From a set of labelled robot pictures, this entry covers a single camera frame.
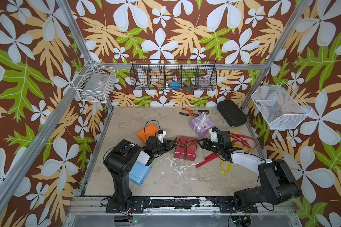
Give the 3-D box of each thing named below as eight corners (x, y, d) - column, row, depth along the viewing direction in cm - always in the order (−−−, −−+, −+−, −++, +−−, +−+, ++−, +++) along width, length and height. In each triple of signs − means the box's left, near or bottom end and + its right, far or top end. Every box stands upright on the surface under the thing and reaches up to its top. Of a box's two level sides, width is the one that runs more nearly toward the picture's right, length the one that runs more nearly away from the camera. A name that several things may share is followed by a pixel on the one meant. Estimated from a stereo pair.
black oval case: (229, 128, 109) (232, 123, 103) (216, 106, 124) (218, 100, 119) (246, 125, 110) (250, 119, 105) (231, 104, 126) (233, 98, 120)
